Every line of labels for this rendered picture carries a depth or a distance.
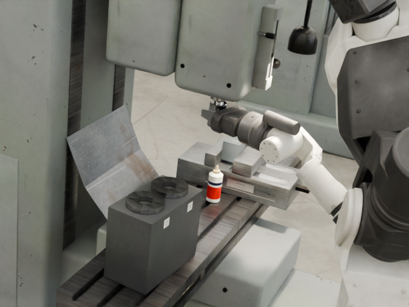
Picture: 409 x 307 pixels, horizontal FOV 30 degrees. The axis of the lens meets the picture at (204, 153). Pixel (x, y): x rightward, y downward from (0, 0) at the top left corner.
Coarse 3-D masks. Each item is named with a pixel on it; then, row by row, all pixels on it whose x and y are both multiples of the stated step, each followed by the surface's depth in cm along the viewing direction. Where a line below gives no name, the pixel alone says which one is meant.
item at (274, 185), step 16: (208, 144) 235; (192, 160) 224; (208, 160) 220; (224, 160) 226; (176, 176) 227; (192, 176) 224; (208, 176) 223; (224, 176) 221; (240, 176) 218; (256, 176) 219; (272, 176) 220; (288, 176) 221; (240, 192) 220; (256, 192) 218; (272, 192) 216; (288, 192) 214
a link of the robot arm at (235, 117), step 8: (216, 112) 197; (224, 112) 197; (232, 112) 198; (240, 112) 199; (248, 112) 199; (216, 120) 195; (224, 120) 196; (232, 120) 194; (240, 120) 195; (248, 120) 192; (256, 120) 191; (216, 128) 196; (224, 128) 196; (232, 128) 194; (240, 128) 193; (248, 128) 191; (232, 136) 196; (240, 136) 193; (248, 136) 191; (248, 144) 193
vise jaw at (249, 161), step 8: (248, 152) 223; (256, 152) 224; (240, 160) 218; (248, 160) 218; (256, 160) 219; (264, 160) 227; (232, 168) 218; (240, 168) 217; (248, 168) 216; (256, 168) 220; (248, 176) 217
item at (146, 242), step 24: (144, 192) 174; (168, 192) 175; (192, 192) 180; (120, 216) 168; (144, 216) 167; (168, 216) 170; (192, 216) 181; (120, 240) 170; (144, 240) 167; (168, 240) 173; (192, 240) 185; (120, 264) 173; (144, 264) 169; (168, 264) 177; (144, 288) 171
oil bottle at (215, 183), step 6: (216, 168) 213; (210, 174) 213; (216, 174) 213; (222, 174) 214; (210, 180) 214; (216, 180) 213; (222, 180) 215; (210, 186) 214; (216, 186) 214; (210, 192) 215; (216, 192) 214; (210, 198) 215; (216, 198) 215
